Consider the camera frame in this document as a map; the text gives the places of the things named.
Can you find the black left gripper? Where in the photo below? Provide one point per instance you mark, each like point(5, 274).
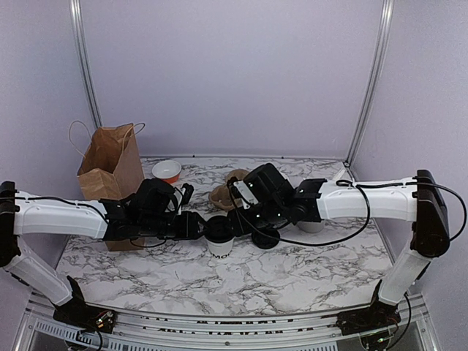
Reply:
point(190, 230)

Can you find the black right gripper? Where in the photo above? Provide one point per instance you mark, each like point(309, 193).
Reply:
point(241, 227)

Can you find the white paper coffee cup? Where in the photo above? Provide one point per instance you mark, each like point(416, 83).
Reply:
point(220, 251)

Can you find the brown paper bag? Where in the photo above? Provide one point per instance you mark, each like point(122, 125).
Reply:
point(111, 168)

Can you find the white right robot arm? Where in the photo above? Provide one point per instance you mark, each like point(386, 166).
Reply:
point(416, 200)

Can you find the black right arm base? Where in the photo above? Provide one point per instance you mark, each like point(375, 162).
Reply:
point(376, 315)

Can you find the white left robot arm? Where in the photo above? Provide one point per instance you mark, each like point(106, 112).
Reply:
point(25, 214)

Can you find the black plastic cup lid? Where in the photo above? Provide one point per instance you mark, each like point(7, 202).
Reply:
point(267, 239)

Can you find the white cylindrical utensil holder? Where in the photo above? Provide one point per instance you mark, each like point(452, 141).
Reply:
point(311, 227)

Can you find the orange white bowl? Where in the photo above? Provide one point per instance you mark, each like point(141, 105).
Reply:
point(167, 170)

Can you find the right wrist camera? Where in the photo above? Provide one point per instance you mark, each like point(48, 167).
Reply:
point(243, 192)

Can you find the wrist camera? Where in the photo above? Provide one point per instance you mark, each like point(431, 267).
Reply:
point(183, 195)
point(243, 192)

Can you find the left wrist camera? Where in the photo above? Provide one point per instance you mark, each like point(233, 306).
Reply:
point(183, 195)

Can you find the aluminium front rail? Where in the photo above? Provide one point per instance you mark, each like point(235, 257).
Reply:
point(133, 330)

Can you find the right aluminium frame post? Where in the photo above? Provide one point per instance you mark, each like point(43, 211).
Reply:
point(378, 61)

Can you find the aluminium frame post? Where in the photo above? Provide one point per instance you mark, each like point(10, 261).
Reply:
point(378, 61)
point(83, 61)

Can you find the left aluminium frame post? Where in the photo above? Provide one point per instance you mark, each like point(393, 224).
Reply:
point(83, 61)

